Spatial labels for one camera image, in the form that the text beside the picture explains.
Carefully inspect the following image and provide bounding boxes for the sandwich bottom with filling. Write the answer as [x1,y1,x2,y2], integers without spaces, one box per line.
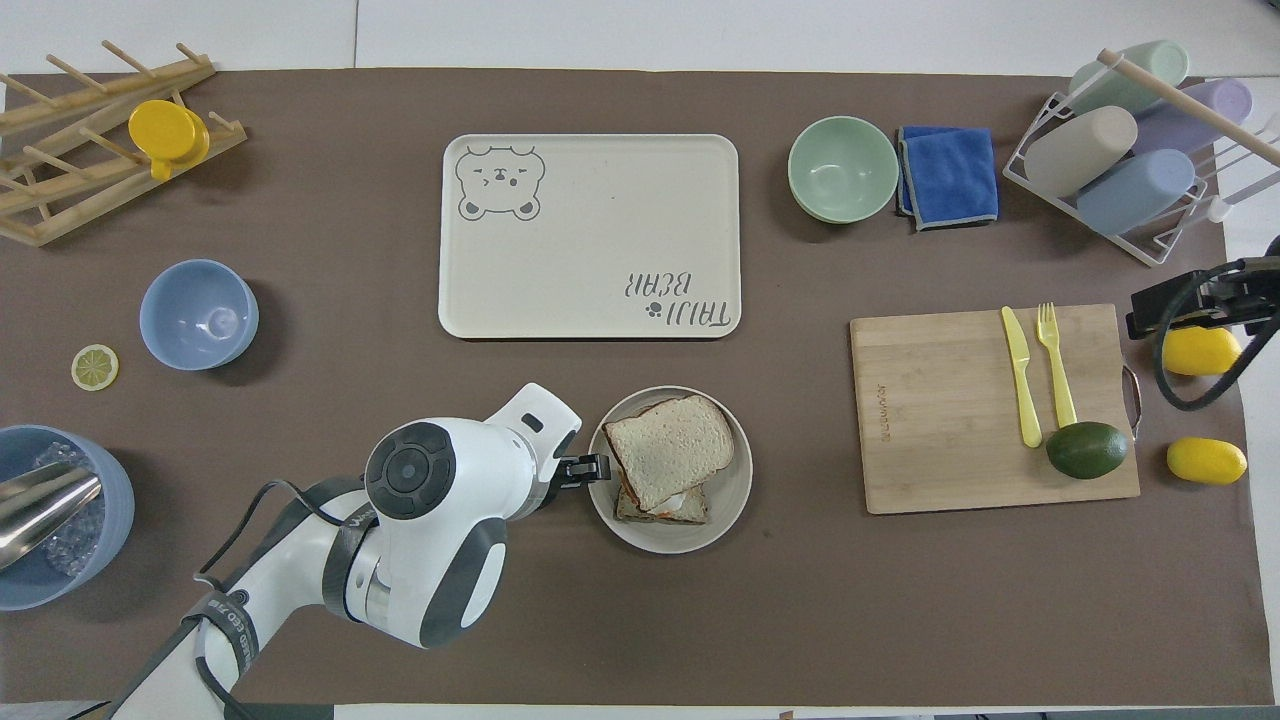
[613,482,710,526]

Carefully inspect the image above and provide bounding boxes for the small blue bowl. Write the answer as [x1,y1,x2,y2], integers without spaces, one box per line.
[139,259,260,372]

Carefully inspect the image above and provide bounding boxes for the large blue bowl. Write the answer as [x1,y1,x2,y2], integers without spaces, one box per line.
[0,425,136,612]

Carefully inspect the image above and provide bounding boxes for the lemon slice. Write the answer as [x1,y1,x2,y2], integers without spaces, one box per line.
[71,344,120,392]

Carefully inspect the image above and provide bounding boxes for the yellow cup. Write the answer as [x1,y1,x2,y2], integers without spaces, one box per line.
[127,99,211,182]

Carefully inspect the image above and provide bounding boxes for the beige round plate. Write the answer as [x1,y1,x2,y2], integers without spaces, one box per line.
[587,385,755,556]

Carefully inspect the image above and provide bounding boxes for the cream tray with bear print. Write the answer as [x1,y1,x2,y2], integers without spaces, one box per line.
[438,133,743,341]

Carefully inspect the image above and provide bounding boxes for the wooden rod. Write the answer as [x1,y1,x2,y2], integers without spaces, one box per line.
[1098,48,1280,168]

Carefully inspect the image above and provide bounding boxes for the yellow plastic fork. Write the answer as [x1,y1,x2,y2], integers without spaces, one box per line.
[1035,302,1079,429]

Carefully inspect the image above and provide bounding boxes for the wooden dish rack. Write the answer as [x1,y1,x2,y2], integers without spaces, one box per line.
[0,40,249,248]

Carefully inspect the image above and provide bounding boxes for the black cable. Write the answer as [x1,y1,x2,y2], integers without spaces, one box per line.
[1154,258,1280,412]
[192,480,367,720]

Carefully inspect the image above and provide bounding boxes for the blue cup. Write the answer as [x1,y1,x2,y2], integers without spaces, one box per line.
[1076,148,1197,236]

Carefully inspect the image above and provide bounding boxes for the green cup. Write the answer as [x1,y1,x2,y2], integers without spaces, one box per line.
[1067,39,1191,118]

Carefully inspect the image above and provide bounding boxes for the beige cup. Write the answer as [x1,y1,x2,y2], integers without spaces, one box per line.
[1025,105,1139,199]

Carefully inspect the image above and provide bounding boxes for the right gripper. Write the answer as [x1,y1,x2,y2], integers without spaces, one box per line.
[1218,262,1280,335]

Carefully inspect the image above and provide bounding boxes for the blue cloth with grey edge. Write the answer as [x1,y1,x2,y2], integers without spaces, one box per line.
[895,125,1000,232]

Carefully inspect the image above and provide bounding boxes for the metal scoop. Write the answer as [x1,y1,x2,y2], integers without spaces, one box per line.
[0,464,104,571]

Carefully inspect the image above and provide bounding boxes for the bamboo cutting board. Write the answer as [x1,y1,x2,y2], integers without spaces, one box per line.
[849,303,1144,516]

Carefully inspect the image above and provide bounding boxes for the green bowl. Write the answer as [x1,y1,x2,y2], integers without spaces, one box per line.
[787,116,900,224]

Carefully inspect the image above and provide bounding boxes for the white wire cup rack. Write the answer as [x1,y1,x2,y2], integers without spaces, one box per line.
[1003,62,1280,267]

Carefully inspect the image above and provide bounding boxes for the toasted bread slice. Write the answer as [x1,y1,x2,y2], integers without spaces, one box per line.
[602,394,736,512]

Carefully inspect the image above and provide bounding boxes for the yellow lemon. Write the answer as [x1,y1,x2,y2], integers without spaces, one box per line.
[1166,437,1249,487]
[1162,325,1243,378]

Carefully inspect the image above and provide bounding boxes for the yellow plastic knife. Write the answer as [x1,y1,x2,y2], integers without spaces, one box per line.
[1001,306,1043,449]

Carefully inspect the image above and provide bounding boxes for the green avocado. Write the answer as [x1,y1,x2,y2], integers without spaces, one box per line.
[1045,421,1131,481]

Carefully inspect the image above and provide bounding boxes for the ice cubes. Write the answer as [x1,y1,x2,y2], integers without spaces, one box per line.
[32,441,107,578]

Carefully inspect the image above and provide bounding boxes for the purple cup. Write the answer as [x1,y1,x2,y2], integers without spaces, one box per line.
[1133,78,1255,157]

